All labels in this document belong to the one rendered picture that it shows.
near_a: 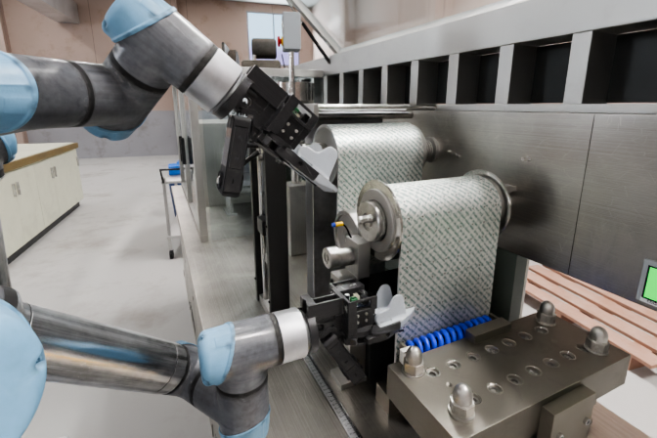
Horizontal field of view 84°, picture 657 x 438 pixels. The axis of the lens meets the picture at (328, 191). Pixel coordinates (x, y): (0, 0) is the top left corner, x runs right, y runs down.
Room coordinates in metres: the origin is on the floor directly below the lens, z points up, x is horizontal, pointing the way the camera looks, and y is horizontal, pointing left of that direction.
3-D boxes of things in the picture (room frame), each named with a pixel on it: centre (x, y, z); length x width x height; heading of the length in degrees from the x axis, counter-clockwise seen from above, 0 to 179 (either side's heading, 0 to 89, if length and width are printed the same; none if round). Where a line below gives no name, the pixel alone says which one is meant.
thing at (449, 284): (0.63, -0.23, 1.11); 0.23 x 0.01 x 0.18; 115
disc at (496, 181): (0.74, -0.32, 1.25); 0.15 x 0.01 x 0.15; 25
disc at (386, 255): (0.63, -0.09, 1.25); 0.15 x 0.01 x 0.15; 25
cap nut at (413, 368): (0.51, -0.14, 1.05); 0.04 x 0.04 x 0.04
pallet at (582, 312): (2.33, -1.92, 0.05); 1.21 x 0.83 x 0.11; 14
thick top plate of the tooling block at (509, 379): (0.54, -0.31, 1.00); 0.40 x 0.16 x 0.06; 115
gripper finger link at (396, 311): (0.56, -0.12, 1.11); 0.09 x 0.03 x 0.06; 114
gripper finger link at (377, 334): (0.53, -0.08, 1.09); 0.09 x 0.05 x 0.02; 114
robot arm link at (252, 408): (0.47, 0.14, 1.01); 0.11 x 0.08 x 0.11; 57
